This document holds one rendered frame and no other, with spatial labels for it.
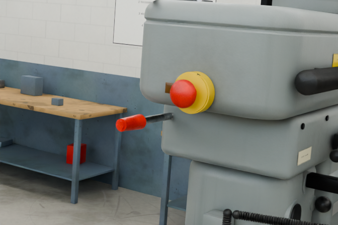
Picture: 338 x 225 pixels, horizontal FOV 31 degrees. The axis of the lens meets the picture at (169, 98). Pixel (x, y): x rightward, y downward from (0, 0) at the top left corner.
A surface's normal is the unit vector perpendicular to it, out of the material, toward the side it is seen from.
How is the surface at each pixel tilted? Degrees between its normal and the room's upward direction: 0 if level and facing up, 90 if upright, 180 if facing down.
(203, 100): 90
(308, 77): 90
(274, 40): 90
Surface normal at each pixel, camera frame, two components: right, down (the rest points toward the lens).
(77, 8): -0.53, 0.07
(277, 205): 0.32, 0.15
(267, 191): -0.07, 0.13
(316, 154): 0.85, 0.14
